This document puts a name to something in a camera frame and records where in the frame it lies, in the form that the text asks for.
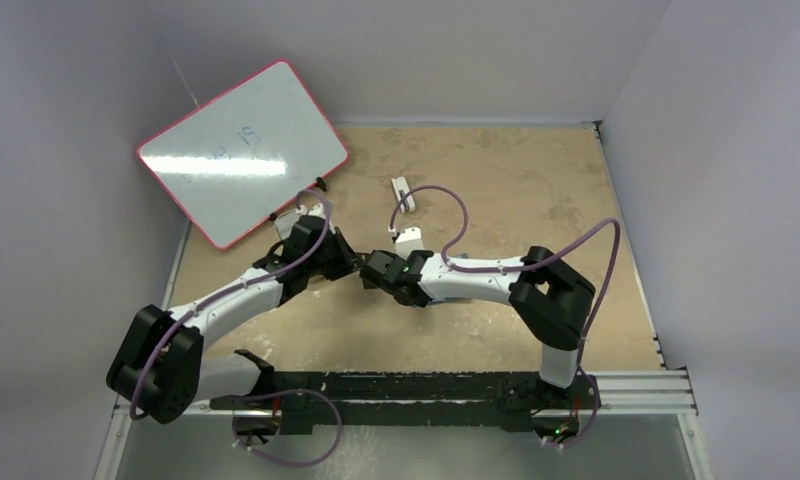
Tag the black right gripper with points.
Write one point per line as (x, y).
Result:
(376, 268)

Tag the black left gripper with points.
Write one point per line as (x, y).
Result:
(348, 261)

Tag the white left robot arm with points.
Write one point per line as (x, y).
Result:
(159, 367)

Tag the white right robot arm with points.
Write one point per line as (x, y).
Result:
(552, 299)

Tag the white whiteboard eraser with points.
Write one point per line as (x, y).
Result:
(401, 190)

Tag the pink framed whiteboard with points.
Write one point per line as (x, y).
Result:
(245, 154)

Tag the black mounting base plate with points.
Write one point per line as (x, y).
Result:
(294, 403)

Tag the aluminium frame rail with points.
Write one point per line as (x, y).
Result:
(656, 392)

